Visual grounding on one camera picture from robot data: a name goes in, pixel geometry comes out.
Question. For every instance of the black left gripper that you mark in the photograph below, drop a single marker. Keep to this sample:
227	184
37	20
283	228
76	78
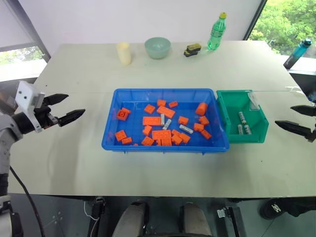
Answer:
43	116

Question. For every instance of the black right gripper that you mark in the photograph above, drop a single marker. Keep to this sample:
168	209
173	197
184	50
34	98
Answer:
312	132

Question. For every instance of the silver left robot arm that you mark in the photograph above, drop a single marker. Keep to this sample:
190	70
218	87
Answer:
7	128

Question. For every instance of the green plastic bin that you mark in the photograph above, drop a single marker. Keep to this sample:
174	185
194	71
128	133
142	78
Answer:
237	138

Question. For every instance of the clear plastic label card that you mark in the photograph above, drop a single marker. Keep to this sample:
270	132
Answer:
253	101

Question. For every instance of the silver battery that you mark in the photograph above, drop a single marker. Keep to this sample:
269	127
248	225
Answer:
167	124
240	129
242	117
248	129
185	129
162	119

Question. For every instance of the teal water bottle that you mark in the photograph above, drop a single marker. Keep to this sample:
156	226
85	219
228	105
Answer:
296	53

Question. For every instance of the blue plastic tray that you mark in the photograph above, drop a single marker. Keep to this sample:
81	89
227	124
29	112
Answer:
123	148

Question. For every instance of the cream plastic cup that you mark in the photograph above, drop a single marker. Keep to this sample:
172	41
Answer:
124	54

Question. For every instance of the long orange building block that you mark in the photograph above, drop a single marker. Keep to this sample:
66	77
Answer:
161	134
166	111
151	120

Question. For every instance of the black shoe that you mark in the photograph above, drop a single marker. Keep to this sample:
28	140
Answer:
284	207

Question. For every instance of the tall orange building block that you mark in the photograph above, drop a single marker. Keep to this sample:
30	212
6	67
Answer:
202	108

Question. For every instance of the grey window roller blind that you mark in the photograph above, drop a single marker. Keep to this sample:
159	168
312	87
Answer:
12	24

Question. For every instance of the pale green bowl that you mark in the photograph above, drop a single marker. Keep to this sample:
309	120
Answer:
157	48

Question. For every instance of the green bottle with yellow cap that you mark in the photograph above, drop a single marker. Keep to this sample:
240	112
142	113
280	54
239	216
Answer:
216	34

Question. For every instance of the grey rounded shape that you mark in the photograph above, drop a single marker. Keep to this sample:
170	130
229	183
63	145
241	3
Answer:
196	219
130	219

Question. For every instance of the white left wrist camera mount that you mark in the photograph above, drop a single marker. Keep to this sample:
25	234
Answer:
26	96

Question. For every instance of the black table frame bracket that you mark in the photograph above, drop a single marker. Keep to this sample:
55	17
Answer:
230	221
98	208

